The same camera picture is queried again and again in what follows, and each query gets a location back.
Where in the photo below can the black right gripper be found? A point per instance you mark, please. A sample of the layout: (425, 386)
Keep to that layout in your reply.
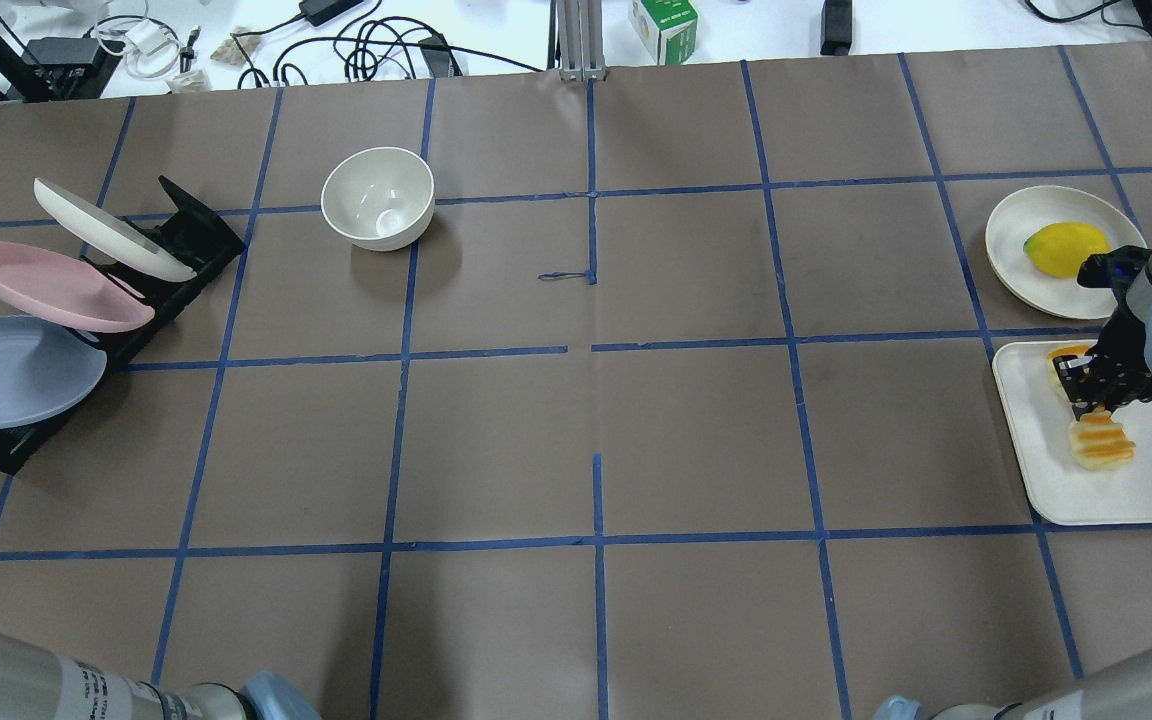
(1122, 371)

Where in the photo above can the yellow lemon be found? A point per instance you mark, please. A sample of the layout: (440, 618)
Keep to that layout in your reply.
(1061, 249)

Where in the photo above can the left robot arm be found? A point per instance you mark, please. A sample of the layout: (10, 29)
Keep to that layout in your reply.
(41, 684)

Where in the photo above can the light blue plate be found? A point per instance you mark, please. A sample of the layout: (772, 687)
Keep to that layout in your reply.
(44, 370)

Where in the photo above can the pink plate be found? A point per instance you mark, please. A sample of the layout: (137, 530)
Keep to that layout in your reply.
(67, 291)

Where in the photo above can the white rectangular tray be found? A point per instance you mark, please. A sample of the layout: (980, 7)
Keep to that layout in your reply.
(1058, 488)

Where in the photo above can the striped orange bread roll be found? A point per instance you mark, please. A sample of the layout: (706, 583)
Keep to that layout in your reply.
(1097, 441)

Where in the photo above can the green white carton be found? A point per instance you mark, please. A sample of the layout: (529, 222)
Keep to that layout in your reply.
(668, 29)

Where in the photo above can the cream white bowl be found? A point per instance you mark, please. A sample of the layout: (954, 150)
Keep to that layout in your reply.
(380, 199)

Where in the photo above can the cream white plate in rack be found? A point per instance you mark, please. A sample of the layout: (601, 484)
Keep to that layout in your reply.
(116, 238)

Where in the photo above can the aluminium frame post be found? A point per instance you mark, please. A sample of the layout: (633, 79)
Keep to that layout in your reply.
(576, 46)

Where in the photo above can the cream plate under lemon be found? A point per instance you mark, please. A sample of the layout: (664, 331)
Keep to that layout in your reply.
(1027, 212)

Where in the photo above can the black plate rack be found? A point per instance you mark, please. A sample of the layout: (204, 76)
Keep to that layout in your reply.
(194, 234)

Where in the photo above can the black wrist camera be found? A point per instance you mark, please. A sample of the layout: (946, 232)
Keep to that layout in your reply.
(1115, 270)

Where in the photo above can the black power adapter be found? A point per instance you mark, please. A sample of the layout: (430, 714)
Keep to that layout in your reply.
(319, 12)

